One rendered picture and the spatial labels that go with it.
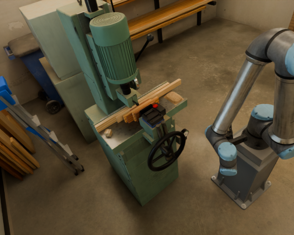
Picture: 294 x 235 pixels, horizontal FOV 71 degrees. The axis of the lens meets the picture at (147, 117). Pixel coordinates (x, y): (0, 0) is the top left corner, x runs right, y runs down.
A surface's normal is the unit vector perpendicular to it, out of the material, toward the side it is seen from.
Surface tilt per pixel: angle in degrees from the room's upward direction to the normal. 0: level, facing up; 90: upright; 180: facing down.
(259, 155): 1
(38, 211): 0
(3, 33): 90
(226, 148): 11
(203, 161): 0
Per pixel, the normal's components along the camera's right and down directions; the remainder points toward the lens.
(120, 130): -0.15, -0.70
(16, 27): 0.56, 0.53
